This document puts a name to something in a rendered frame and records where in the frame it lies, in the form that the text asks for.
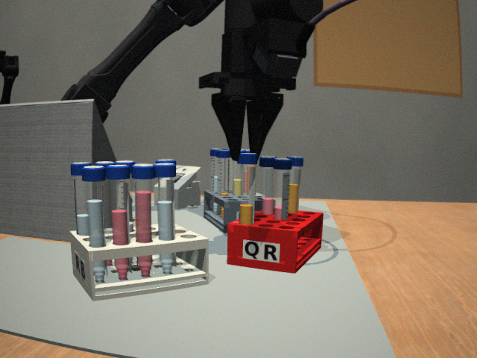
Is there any white test tube rack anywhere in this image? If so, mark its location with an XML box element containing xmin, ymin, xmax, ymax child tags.
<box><xmin>70</xmin><ymin>224</ymin><xmax>209</xmax><ymax>301</ymax></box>

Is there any red test tube rack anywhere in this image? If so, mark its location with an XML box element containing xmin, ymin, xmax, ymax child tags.
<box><xmin>227</xmin><ymin>210</ymin><xmax>323</xmax><ymax>274</ymax></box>

